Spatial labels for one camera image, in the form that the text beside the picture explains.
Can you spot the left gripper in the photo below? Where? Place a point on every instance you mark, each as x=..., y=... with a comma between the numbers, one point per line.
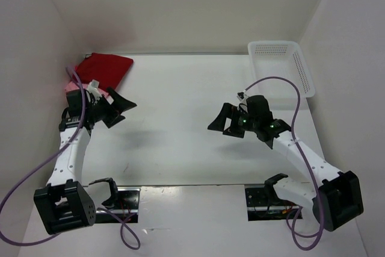
x=120, y=103

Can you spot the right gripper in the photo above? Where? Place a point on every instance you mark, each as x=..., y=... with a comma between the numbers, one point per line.
x=219, y=123

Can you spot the dark red t shirt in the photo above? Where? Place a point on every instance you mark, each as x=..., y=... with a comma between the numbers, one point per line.
x=108, y=69

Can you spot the pink t shirt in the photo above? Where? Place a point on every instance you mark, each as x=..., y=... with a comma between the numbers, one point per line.
x=71, y=86

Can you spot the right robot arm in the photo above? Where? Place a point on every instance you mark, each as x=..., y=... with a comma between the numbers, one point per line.
x=336, y=198

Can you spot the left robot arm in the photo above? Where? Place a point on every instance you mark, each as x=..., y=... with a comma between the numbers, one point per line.
x=65, y=203

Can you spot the white plastic basket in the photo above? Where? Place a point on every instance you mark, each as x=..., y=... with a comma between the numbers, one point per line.
x=283, y=59

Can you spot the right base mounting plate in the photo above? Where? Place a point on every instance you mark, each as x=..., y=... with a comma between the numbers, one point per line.
x=261, y=208

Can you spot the base mounting plate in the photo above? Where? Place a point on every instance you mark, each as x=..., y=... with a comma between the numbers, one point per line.
x=125, y=203
x=261, y=208

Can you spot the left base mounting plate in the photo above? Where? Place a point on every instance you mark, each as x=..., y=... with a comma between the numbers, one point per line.
x=125, y=203

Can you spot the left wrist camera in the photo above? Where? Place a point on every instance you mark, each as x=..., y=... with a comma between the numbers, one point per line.
x=94, y=87

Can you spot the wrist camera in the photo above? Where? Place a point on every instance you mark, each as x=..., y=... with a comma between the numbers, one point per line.
x=242, y=96
x=94, y=87

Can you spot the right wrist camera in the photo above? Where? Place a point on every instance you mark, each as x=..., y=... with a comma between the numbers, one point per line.
x=242, y=96

